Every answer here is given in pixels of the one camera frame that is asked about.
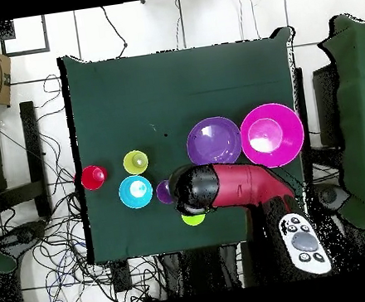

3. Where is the black pedestal leg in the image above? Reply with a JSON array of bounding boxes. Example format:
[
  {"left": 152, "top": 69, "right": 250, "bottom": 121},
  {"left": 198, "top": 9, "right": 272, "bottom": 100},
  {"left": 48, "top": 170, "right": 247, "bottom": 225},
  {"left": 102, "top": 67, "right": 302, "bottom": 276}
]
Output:
[
  {"left": 312, "top": 180, "right": 353, "bottom": 217},
  {"left": 0, "top": 218, "right": 52, "bottom": 250}
]

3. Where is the yellow cup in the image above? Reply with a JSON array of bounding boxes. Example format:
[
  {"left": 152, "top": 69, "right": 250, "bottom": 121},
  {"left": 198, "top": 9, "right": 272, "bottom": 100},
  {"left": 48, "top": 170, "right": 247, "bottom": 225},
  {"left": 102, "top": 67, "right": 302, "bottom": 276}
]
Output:
[{"left": 121, "top": 148, "right": 150, "bottom": 178}]

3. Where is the black floor cable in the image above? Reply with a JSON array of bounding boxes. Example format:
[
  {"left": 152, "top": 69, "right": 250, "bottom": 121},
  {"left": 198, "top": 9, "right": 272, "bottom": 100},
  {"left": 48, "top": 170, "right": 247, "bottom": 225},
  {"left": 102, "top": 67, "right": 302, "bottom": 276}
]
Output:
[{"left": 100, "top": 3, "right": 130, "bottom": 61}]

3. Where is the dark green table cloth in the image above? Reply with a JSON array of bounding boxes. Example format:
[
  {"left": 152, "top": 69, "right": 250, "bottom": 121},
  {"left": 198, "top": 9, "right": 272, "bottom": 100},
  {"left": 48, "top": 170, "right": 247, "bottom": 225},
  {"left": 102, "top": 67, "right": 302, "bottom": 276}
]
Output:
[{"left": 56, "top": 23, "right": 322, "bottom": 266}]

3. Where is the black stand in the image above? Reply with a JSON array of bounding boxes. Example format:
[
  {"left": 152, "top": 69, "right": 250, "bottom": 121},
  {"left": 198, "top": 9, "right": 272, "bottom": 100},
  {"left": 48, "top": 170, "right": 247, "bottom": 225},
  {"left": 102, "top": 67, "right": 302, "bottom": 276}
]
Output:
[
  {"left": 309, "top": 63, "right": 348, "bottom": 151},
  {"left": 0, "top": 100, "right": 53, "bottom": 223}
]

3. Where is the green cup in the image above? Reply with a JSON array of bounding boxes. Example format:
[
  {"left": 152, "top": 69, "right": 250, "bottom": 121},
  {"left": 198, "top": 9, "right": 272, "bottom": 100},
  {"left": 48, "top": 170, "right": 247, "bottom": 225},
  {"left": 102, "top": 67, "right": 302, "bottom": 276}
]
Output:
[{"left": 181, "top": 210, "right": 207, "bottom": 228}]

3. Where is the purple cup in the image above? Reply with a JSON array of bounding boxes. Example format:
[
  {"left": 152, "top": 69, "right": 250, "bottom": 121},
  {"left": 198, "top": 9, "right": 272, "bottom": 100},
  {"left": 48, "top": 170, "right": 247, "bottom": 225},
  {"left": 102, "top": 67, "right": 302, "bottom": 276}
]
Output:
[{"left": 154, "top": 178, "right": 177, "bottom": 207}]

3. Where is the large pink bowl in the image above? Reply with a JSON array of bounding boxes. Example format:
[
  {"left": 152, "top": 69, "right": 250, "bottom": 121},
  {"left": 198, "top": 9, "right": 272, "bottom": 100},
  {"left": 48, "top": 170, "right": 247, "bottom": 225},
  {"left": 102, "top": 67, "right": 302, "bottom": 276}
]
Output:
[{"left": 236, "top": 99, "right": 309, "bottom": 173}]

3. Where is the large purple bowl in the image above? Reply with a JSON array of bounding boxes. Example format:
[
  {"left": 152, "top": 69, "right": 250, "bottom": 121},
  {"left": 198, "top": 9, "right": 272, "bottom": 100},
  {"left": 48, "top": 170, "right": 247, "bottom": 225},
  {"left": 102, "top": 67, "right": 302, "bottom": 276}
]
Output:
[{"left": 182, "top": 113, "right": 246, "bottom": 170}]

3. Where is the tangle of cables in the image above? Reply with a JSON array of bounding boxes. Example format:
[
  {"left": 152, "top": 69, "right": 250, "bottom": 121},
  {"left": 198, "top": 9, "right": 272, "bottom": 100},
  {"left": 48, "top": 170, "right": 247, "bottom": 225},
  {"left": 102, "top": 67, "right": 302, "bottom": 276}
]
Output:
[{"left": 0, "top": 62, "right": 163, "bottom": 302}]

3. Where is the red cup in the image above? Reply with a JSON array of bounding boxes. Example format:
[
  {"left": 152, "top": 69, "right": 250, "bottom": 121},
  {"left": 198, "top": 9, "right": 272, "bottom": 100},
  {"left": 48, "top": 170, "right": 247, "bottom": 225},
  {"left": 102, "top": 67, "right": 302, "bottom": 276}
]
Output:
[{"left": 77, "top": 163, "right": 110, "bottom": 192}]

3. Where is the black power strip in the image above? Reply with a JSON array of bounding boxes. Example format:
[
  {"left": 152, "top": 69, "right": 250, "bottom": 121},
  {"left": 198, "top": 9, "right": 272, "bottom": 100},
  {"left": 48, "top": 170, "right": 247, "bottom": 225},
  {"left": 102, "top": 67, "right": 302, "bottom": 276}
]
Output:
[{"left": 109, "top": 258, "right": 134, "bottom": 294}]

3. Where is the small light blue bowl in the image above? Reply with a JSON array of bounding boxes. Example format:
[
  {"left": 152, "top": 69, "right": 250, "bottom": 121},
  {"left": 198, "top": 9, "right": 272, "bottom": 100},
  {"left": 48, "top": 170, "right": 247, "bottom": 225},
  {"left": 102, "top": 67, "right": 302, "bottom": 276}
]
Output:
[{"left": 116, "top": 173, "right": 156, "bottom": 212}]

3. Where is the black floor frame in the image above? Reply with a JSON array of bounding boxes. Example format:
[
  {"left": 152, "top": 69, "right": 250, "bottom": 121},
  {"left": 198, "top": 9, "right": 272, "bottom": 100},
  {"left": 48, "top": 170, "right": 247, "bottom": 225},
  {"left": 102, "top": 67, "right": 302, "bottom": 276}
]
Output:
[{"left": 0, "top": 14, "right": 51, "bottom": 59}]

